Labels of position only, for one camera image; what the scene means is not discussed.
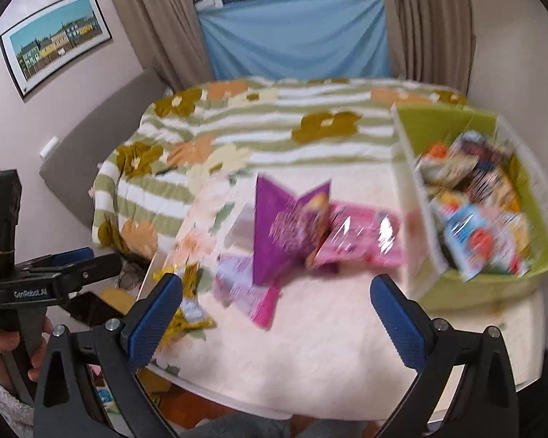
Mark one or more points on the blue red snack bag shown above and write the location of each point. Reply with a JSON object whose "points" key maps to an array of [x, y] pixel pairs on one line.
{"points": [[477, 240]]}

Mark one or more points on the person left hand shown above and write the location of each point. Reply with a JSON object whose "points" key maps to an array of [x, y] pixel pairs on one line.
{"points": [[8, 342]]}

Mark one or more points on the grey padded headboard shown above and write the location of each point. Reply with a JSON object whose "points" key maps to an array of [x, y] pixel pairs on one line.
{"points": [[70, 170]]}

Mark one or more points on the beige curtain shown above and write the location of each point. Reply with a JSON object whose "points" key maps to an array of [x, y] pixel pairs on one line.
{"points": [[166, 37], [432, 41]]}

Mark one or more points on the white orange snack bag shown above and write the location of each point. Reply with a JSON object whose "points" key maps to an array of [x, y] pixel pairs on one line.
{"points": [[439, 165]]}

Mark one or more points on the light pink snack packet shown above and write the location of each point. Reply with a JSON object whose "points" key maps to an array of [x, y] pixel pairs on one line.
{"points": [[233, 284]]}

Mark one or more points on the green cardboard box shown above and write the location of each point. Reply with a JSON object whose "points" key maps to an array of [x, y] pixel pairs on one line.
{"points": [[434, 280]]}

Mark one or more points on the dark brown snack bag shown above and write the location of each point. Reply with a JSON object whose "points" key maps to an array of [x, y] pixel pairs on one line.
{"points": [[486, 149]]}

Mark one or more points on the blue cloth under window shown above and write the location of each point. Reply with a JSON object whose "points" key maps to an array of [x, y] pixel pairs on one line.
{"points": [[299, 39]]}

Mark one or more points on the gold yellow snack bag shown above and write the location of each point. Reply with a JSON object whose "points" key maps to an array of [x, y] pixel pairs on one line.
{"points": [[189, 316]]}

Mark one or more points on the white wall switch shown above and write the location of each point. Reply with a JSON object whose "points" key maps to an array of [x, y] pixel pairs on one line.
{"points": [[47, 149]]}

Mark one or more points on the framed town picture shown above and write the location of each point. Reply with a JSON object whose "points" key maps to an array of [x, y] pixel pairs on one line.
{"points": [[41, 44]]}

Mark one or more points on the yellow brown chip bag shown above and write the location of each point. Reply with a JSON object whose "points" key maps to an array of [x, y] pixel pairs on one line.
{"points": [[493, 189]]}

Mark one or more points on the purple snack bag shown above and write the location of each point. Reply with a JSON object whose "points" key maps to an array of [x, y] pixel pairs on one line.
{"points": [[288, 230]]}

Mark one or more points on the right beige curtain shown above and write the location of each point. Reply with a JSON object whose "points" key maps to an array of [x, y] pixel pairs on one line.
{"points": [[432, 41]]}

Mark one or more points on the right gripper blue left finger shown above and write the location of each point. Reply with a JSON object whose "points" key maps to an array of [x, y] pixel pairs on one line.
{"points": [[148, 320]]}

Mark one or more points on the green striped floral blanket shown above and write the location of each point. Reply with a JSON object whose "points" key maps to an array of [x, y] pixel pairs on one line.
{"points": [[217, 133]]}

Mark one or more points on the grey cartoon girl snack bag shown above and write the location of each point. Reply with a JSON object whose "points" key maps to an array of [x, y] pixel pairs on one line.
{"points": [[517, 223]]}

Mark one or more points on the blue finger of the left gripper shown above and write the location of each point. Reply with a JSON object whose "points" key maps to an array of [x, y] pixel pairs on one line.
{"points": [[69, 257]]}

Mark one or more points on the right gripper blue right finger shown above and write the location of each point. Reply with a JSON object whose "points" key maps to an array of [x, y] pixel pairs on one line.
{"points": [[407, 325]]}

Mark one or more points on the cream floral table cloth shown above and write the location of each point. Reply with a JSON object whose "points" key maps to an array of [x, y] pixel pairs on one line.
{"points": [[326, 354]]}

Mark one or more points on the left beige curtain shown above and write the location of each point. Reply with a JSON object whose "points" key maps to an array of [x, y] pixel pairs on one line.
{"points": [[166, 37]]}

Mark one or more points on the pink striped snack bag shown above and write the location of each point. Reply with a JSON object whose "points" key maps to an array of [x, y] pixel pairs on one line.
{"points": [[359, 233]]}

